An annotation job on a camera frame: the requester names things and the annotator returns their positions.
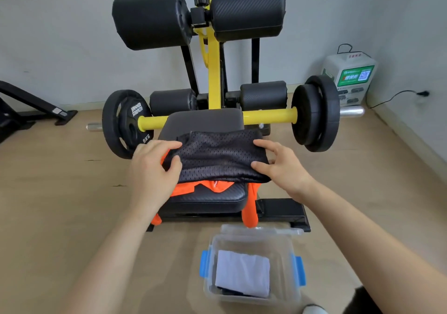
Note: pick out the person's left forearm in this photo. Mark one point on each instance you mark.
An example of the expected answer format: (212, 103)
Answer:
(115, 265)

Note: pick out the person's right hand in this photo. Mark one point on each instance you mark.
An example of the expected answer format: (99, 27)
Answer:
(288, 172)

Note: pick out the person's left thumb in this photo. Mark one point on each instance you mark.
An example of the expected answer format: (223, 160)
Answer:
(175, 168)

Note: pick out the orange garment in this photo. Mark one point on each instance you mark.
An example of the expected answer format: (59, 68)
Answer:
(188, 188)

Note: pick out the black padded seat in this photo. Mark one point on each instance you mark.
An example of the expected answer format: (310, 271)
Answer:
(206, 121)

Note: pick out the black bench frame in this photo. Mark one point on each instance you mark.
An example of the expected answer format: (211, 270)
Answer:
(24, 100)

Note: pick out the white charging station green screen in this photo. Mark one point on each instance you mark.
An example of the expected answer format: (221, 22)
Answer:
(352, 79)

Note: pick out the person's right forearm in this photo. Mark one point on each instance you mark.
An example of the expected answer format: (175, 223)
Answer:
(366, 251)

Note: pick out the black adjustment knob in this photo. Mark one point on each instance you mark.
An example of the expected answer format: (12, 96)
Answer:
(202, 0)

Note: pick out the person's black trouser leg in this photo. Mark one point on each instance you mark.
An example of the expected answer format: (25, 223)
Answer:
(363, 301)

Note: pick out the large black roller pad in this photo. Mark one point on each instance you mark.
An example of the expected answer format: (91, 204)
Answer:
(248, 8)
(152, 20)

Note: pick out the folded white cloth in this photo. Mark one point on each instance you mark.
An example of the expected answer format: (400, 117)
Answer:
(242, 273)

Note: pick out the yellow black exercise machine frame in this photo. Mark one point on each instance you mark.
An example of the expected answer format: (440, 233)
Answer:
(213, 79)

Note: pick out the person's left hand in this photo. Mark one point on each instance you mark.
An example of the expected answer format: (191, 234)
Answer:
(148, 174)

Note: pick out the person's right thumb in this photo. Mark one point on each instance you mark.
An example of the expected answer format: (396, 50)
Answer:
(262, 167)

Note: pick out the clear storage box blue latches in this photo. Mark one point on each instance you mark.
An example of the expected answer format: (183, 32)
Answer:
(283, 254)

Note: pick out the white shoe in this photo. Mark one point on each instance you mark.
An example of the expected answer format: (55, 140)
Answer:
(314, 309)

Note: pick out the black mesh garment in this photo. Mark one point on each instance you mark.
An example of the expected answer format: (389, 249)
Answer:
(216, 156)

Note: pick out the black weight plate white print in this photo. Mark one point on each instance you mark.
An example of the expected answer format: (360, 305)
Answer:
(134, 114)

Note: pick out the small plain black weight plate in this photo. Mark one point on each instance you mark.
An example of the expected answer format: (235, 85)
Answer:
(302, 114)

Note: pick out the large black weight plate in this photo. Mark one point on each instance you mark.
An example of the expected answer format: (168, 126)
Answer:
(328, 114)
(110, 125)

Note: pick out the small black roller pad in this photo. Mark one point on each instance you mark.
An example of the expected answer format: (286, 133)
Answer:
(263, 95)
(173, 102)

